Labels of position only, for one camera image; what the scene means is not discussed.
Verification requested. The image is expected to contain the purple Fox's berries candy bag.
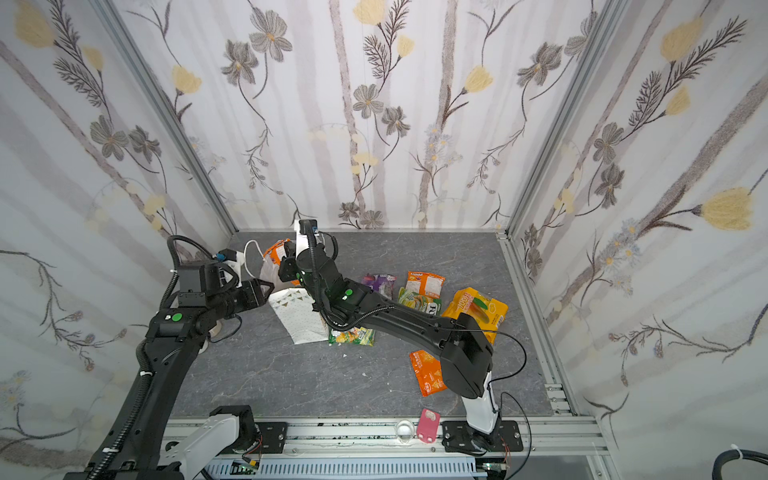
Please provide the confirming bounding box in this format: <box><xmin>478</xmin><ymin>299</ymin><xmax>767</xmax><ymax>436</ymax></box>
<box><xmin>361</xmin><ymin>274</ymin><xmax>396</xmax><ymax>299</ymax></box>

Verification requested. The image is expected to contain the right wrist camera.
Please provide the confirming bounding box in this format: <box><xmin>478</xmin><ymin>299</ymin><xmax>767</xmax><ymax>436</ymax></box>
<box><xmin>294</xmin><ymin>219</ymin><xmax>318</xmax><ymax>254</ymax></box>

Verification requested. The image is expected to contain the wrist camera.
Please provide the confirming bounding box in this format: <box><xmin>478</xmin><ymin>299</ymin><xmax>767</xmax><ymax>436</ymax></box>
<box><xmin>177</xmin><ymin>248</ymin><xmax>242</xmax><ymax>296</ymax></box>
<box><xmin>294</xmin><ymin>219</ymin><xmax>318</xmax><ymax>254</ymax></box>

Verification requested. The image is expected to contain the yellow snack box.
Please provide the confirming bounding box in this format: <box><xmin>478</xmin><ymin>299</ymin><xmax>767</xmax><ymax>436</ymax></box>
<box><xmin>443</xmin><ymin>287</ymin><xmax>509</xmax><ymax>345</ymax></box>

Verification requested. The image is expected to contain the orange chips packet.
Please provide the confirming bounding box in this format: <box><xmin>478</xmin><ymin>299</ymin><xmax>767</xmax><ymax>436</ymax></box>
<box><xmin>409</xmin><ymin>350</ymin><xmax>447</xmax><ymax>397</ymax></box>

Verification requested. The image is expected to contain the black cable bottom right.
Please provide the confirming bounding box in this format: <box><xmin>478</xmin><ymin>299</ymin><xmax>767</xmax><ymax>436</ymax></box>
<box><xmin>711</xmin><ymin>445</ymin><xmax>768</xmax><ymax>480</ymax></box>

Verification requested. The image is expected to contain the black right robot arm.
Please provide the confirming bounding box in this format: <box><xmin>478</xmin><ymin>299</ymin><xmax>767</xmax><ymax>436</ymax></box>
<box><xmin>279</xmin><ymin>242</ymin><xmax>501</xmax><ymax>455</ymax></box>

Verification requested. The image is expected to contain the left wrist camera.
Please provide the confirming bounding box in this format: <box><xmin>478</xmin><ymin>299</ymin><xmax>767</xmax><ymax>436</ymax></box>
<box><xmin>177</xmin><ymin>248</ymin><xmax>242</xmax><ymax>296</ymax></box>

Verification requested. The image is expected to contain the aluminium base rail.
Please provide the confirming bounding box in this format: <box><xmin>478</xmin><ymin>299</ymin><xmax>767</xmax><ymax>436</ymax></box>
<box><xmin>161</xmin><ymin>408</ymin><xmax>619</xmax><ymax>479</ymax></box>

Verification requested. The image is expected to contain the green Fox's mango tea bag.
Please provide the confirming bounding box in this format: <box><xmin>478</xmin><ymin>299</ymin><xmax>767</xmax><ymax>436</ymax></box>
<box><xmin>328</xmin><ymin>327</ymin><xmax>375</xmax><ymax>346</ymax></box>

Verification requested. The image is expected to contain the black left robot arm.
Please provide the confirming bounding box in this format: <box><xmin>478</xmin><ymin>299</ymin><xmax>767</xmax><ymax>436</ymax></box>
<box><xmin>65</xmin><ymin>279</ymin><xmax>275</xmax><ymax>479</ymax></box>

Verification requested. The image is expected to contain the white round knob on rail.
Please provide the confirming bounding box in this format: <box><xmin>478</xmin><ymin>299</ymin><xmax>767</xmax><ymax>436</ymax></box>
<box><xmin>395</xmin><ymin>419</ymin><xmax>415</xmax><ymax>444</ymax></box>

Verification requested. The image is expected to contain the white paper gift bag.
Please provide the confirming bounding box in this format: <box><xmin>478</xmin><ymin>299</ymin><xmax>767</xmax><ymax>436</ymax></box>
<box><xmin>242</xmin><ymin>240</ymin><xmax>328</xmax><ymax>345</ymax></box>

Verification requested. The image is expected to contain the small orange snack packet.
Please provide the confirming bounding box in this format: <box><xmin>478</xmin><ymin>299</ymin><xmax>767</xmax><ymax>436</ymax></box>
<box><xmin>405</xmin><ymin>271</ymin><xmax>446</xmax><ymax>299</ymax></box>

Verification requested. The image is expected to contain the orange Savoria snack packet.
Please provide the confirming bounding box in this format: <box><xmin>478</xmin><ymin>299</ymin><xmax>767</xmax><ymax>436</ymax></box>
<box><xmin>263</xmin><ymin>239</ymin><xmax>295</xmax><ymax>268</ymax></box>

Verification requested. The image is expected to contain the pink tag on rail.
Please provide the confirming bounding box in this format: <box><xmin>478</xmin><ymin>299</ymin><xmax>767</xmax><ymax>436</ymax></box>
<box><xmin>416</xmin><ymin>408</ymin><xmax>441</xmax><ymax>444</ymax></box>

